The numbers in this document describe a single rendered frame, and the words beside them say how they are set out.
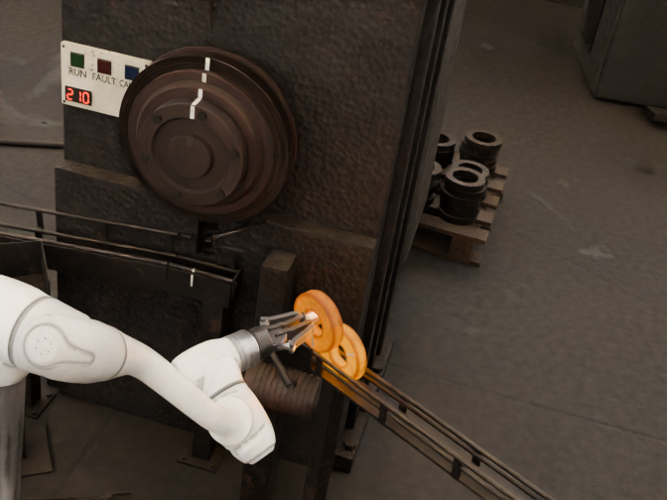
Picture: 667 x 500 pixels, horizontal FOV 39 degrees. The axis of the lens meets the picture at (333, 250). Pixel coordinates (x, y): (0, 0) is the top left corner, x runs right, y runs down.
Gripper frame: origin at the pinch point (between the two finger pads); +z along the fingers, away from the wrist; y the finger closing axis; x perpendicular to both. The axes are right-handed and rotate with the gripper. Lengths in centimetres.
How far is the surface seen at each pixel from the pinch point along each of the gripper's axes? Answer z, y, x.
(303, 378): 8.1, -12.0, -33.6
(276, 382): 1.6, -15.6, -34.5
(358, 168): 33.1, -25.7, 19.2
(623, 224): 266, -64, -101
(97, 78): -11, -86, 30
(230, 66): 3, -44, 47
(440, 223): 159, -95, -80
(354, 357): 8.5, 6.0, -13.1
